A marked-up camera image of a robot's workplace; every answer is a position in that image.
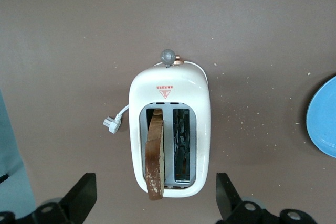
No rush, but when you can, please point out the blue plate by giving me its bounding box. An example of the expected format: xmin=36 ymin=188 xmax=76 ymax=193
xmin=306 ymin=76 xmax=336 ymax=159

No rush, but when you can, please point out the white toaster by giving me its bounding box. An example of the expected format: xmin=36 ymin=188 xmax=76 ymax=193
xmin=128 ymin=49 xmax=212 ymax=199

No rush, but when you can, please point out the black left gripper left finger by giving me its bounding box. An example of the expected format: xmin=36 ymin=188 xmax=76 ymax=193
xmin=0 ymin=173 xmax=98 ymax=224

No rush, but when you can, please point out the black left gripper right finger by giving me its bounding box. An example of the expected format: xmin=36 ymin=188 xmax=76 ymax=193
xmin=216 ymin=173 xmax=316 ymax=224

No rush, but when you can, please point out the brown bread slice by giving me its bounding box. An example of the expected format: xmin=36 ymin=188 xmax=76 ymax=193
xmin=144 ymin=108 xmax=165 ymax=201

